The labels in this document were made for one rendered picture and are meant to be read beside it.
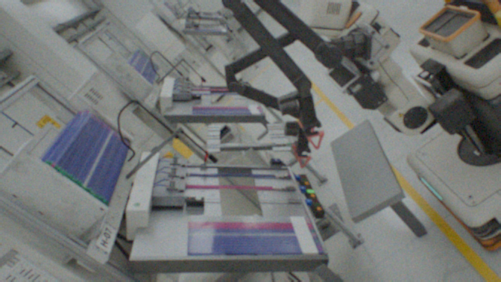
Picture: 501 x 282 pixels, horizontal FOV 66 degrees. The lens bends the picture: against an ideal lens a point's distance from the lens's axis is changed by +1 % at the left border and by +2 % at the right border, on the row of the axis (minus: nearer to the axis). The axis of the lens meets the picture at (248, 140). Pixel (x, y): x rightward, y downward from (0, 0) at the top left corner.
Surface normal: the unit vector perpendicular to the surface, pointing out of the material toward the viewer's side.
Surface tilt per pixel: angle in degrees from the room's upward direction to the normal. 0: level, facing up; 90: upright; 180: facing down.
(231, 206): 90
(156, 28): 90
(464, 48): 92
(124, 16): 90
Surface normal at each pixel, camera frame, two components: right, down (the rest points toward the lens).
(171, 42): 0.11, 0.43
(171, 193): 0.10, -0.91
